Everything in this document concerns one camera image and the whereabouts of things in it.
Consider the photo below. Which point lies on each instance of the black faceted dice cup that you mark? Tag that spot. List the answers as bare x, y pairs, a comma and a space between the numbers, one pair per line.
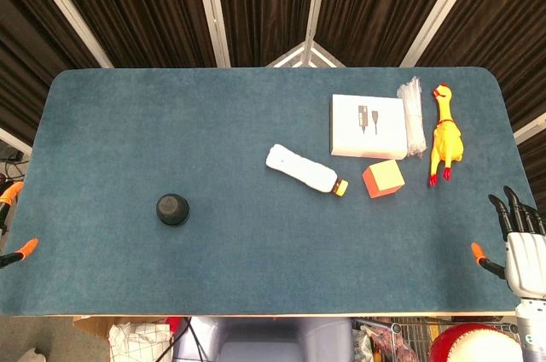
171, 206

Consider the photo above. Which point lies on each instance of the blue table cloth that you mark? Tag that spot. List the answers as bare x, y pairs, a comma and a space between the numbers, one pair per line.
256, 259

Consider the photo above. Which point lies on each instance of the white checkered cloth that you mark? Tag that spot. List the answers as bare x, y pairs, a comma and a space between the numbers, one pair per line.
136, 342

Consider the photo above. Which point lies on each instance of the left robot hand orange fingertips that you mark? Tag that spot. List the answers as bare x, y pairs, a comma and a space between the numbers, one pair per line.
26, 247

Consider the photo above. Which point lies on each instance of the clear plastic bag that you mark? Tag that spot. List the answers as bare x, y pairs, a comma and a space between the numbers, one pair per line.
414, 123

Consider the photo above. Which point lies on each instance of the black round tray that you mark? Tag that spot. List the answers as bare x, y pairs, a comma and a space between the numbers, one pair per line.
186, 215

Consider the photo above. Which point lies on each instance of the white triangular frame brace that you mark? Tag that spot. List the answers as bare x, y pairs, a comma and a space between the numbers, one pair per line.
307, 56

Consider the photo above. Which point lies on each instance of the white-wrapped bottle yellow cap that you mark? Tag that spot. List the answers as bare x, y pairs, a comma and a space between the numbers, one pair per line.
298, 167

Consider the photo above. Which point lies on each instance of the brown cardboard box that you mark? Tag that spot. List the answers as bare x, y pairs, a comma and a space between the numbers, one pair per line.
98, 324

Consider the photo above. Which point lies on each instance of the red and white ball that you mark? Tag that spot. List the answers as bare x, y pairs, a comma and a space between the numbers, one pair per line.
469, 345

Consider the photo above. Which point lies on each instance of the white flat cardboard box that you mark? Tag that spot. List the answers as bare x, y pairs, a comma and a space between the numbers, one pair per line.
367, 142

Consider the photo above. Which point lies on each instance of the yellow rubber chicken toy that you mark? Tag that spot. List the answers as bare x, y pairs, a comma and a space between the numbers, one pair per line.
445, 142

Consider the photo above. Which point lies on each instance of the right robot hand orange thumb tip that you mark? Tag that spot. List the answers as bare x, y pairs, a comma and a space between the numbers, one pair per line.
526, 259

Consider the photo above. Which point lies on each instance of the dark brown curtain panel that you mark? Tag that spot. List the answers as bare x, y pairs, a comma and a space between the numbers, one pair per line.
264, 3
141, 7
503, 29
375, 3
25, 59

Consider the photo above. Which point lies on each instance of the colourful plastic packet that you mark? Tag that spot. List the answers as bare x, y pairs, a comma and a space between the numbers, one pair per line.
384, 342

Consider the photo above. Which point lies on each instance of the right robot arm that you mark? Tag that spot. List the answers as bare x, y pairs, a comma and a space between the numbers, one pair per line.
533, 328

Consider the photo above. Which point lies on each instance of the orange cube block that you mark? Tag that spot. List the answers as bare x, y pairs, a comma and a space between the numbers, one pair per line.
384, 176

